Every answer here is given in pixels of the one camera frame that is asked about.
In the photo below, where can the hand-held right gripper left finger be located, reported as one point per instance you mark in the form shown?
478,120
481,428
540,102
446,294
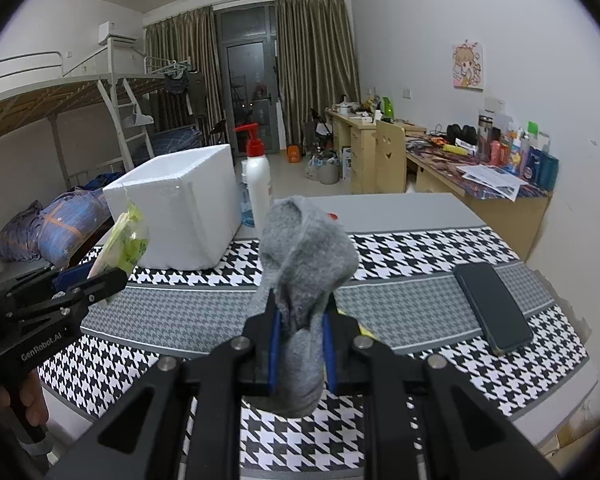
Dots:
273,355

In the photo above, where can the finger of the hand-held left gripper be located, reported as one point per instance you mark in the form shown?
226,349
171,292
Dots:
72,276
102,285

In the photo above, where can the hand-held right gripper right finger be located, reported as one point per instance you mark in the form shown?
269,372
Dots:
330,360

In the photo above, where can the green printed plastic packet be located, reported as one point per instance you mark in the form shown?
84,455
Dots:
127,240

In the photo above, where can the grey sock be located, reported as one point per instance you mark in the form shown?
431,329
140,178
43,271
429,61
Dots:
300,250

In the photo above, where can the white foam box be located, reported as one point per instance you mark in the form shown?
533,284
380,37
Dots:
190,210

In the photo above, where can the person's left hand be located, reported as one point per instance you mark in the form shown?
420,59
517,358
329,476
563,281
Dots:
35,400

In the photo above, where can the houndstooth patterned tablecloth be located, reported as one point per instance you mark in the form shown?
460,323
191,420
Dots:
420,260

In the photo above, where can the clear plastic bottle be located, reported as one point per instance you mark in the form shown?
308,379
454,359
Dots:
247,200

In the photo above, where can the white bunk ladder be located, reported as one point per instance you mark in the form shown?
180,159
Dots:
125,125

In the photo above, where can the blue checked mattress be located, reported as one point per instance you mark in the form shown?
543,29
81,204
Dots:
175,139

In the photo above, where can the white pump bottle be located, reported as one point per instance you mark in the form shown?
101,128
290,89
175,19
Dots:
257,190

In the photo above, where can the black smartphone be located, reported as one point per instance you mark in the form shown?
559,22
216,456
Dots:
495,305

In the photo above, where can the grey waste bin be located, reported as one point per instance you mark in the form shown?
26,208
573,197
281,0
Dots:
325,170

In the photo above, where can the white cardboard carton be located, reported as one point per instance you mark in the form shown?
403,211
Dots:
346,162

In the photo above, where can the orange container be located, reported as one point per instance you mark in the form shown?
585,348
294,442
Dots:
293,154

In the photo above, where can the light wooden desk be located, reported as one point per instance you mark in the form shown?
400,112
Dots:
525,225
360,155

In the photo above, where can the dark hanging clothes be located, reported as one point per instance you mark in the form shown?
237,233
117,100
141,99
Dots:
180,87

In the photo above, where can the wooden smiley chair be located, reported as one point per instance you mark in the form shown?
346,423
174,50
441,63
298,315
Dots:
390,155

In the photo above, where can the brown curtain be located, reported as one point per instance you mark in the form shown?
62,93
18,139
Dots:
180,60
315,60

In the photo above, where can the printed paper sheets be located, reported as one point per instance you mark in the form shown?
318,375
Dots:
492,180

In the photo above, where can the yellow tube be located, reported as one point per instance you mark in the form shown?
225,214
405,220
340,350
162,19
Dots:
454,149

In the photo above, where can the white air conditioner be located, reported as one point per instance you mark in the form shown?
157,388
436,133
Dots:
115,32

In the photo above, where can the pile of desk clutter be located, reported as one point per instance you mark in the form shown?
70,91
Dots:
355,107

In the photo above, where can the glass balcony door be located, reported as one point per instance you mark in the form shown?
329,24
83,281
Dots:
247,70

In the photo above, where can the black pouch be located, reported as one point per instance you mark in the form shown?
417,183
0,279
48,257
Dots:
461,134

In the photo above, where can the row of toiletry bottles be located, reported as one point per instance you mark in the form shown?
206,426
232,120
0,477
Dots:
525,155

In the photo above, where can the white wall switch box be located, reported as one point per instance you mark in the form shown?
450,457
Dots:
494,105

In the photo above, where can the cartoon wall poster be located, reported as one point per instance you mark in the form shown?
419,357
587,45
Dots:
467,65

